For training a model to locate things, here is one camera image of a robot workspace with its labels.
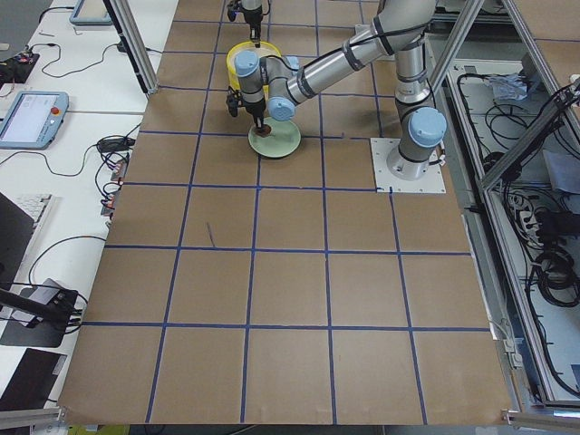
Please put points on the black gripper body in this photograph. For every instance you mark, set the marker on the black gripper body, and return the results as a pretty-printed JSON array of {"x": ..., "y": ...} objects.
[
  {"x": 255, "y": 109},
  {"x": 252, "y": 18}
]

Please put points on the dark red bun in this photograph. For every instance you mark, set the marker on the dark red bun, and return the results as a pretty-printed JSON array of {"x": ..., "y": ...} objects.
[{"x": 263, "y": 131}]

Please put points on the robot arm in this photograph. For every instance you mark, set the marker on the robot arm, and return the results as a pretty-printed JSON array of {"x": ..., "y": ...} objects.
[
  {"x": 234, "y": 8},
  {"x": 271, "y": 87}
]

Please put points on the light green plate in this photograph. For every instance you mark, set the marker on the light green plate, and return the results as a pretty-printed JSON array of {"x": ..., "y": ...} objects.
[{"x": 283, "y": 139}]

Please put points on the teach pendant tablet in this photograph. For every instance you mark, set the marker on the teach pendant tablet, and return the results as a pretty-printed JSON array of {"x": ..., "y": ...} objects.
[{"x": 33, "y": 120}]

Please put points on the white keyboard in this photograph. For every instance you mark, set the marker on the white keyboard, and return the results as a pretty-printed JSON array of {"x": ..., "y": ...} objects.
[{"x": 36, "y": 206}]

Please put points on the white power strip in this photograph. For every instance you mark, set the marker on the white power strip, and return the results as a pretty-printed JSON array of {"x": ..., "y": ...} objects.
[{"x": 524, "y": 216}]

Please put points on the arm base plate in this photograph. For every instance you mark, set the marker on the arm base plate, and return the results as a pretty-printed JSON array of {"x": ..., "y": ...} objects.
[{"x": 394, "y": 174}]

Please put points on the aluminium frame post left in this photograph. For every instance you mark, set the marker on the aluminium frame post left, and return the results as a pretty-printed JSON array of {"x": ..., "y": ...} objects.
[{"x": 127, "y": 29}]

